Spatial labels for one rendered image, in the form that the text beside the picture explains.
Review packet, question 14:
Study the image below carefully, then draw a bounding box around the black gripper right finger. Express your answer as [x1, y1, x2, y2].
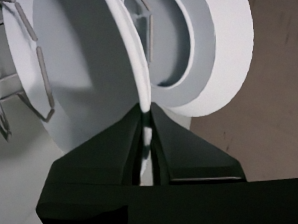
[150, 102, 247, 185]

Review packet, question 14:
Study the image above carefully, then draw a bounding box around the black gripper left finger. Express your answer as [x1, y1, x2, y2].
[44, 102, 142, 185]

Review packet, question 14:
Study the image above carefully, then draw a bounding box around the white round plate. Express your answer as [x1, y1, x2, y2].
[121, 0, 253, 116]
[2, 0, 151, 176]

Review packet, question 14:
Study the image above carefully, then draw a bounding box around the silver wire dish rack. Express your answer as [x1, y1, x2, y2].
[0, 0, 153, 143]

